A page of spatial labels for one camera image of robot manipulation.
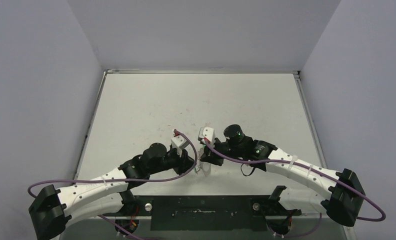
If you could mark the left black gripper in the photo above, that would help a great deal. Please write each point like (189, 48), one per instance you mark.
(184, 163)

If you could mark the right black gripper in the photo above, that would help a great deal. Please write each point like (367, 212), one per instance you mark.
(210, 156)

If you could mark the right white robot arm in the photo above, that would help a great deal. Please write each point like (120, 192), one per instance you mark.
(340, 195)

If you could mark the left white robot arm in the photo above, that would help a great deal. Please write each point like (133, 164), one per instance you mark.
(54, 209)

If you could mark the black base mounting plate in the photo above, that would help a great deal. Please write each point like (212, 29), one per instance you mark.
(206, 212)

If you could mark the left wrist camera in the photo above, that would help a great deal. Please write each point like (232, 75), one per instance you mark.
(179, 143)

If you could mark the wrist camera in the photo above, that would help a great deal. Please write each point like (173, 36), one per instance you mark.
(206, 135)
(179, 143)

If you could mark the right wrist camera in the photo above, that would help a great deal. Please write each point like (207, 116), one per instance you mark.
(206, 135)

